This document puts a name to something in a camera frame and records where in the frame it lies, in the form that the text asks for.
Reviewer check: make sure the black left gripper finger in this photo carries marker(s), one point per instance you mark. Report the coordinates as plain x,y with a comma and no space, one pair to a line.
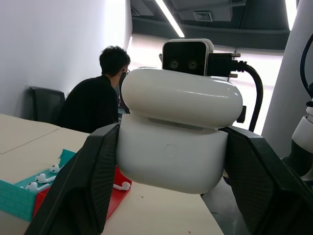
80,186

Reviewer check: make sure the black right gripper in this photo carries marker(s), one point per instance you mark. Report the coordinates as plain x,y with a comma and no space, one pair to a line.
241,114

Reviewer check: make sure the white earbuds case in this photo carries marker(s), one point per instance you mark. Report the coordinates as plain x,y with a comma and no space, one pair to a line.
171,151

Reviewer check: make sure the teal plastic bin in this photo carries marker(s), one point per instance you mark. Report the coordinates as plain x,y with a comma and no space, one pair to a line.
14,199

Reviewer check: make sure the white earbud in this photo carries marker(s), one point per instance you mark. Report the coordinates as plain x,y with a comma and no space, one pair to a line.
33,187
54,169
41,178
123,186

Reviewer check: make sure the red plastic tray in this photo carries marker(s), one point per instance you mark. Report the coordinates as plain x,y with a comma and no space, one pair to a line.
118,198

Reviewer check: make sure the person in black top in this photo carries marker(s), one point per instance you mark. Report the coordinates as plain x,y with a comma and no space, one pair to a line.
90,102

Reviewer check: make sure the black office chair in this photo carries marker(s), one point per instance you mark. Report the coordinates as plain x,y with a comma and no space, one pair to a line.
46,102

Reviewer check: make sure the silver robot body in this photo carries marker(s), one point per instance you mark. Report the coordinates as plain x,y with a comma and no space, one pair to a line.
283,80

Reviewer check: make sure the ceiling light strip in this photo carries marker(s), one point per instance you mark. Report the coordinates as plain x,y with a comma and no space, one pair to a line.
290,12
171,18

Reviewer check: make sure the ceiling air vent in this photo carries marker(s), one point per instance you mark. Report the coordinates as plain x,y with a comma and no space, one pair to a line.
202,16

